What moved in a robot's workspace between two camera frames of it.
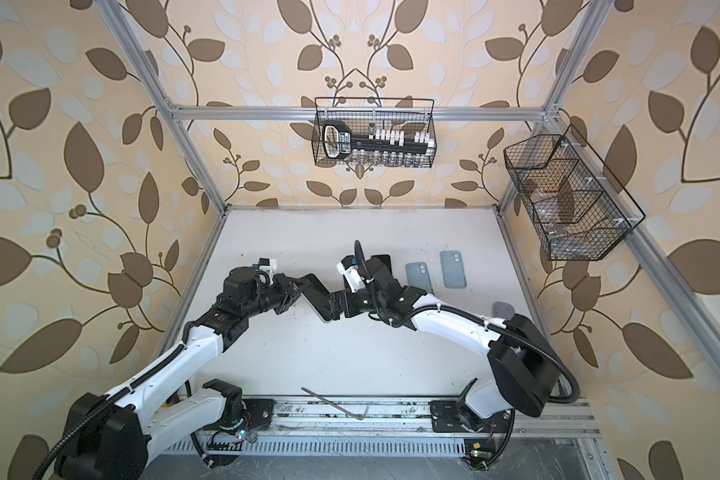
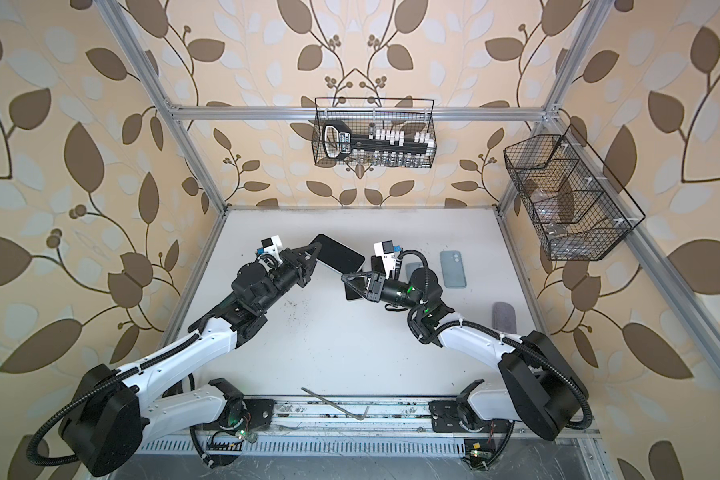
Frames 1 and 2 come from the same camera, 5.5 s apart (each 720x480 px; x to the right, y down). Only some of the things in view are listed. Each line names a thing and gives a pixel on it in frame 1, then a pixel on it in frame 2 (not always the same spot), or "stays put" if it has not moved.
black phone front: (317, 295) -> (337, 256)
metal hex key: (360, 418) stays put
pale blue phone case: (453, 272) stays put
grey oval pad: (503, 310) stays put
